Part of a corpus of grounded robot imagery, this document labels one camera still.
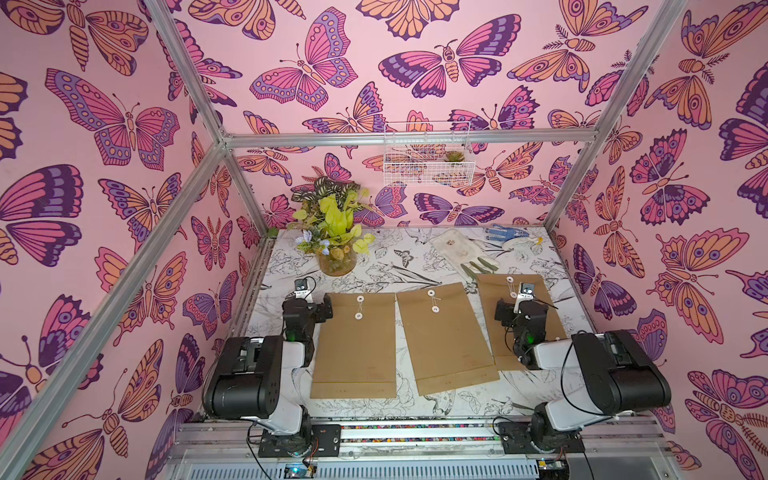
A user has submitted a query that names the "brown kraft file bag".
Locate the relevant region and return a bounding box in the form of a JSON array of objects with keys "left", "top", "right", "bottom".
[{"left": 396, "top": 283, "right": 499, "bottom": 396}]

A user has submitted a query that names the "aluminium frame post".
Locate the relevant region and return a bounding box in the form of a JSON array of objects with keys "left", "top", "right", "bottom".
[{"left": 544, "top": 0, "right": 687, "bottom": 233}]

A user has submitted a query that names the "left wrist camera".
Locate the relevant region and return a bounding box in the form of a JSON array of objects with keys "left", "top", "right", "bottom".
[{"left": 293, "top": 276, "right": 317, "bottom": 302}]

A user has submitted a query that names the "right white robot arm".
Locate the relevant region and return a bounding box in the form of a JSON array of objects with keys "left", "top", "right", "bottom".
[{"left": 494, "top": 298, "right": 672, "bottom": 450}]

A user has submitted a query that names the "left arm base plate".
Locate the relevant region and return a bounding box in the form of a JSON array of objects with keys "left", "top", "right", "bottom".
[{"left": 258, "top": 424, "right": 342, "bottom": 459}]

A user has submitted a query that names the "white wire basket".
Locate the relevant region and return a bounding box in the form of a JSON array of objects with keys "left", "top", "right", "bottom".
[{"left": 381, "top": 129, "right": 476, "bottom": 189}]

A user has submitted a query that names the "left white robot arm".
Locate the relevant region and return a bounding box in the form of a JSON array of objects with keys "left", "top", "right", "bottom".
[{"left": 203, "top": 295, "right": 333, "bottom": 440}]

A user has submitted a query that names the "potted green plant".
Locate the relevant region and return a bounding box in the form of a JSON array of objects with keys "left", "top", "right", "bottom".
[{"left": 288, "top": 176, "right": 375, "bottom": 277}]

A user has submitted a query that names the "small succulent in basket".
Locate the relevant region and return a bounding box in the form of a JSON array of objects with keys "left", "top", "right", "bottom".
[{"left": 444, "top": 150, "right": 465, "bottom": 163}]

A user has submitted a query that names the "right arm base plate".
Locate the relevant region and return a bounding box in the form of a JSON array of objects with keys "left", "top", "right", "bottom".
[{"left": 494, "top": 421, "right": 585, "bottom": 455}]

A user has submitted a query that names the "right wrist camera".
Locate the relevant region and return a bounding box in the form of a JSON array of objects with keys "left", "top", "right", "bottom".
[{"left": 514, "top": 282, "right": 535, "bottom": 313}]

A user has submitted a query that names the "blue dotted knit glove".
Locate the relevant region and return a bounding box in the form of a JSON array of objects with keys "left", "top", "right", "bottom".
[{"left": 483, "top": 224, "right": 530, "bottom": 243}]

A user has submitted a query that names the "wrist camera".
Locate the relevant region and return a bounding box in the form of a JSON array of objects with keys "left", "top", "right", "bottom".
[
  {"left": 514, "top": 282, "right": 535, "bottom": 313},
  {"left": 293, "top": 276, "right": 317, "bottom": 302}
]

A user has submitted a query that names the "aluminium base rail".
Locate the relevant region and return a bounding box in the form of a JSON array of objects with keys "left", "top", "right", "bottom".
[{"left": 160, "top": 416, "right": 685, "bottom": 479}]

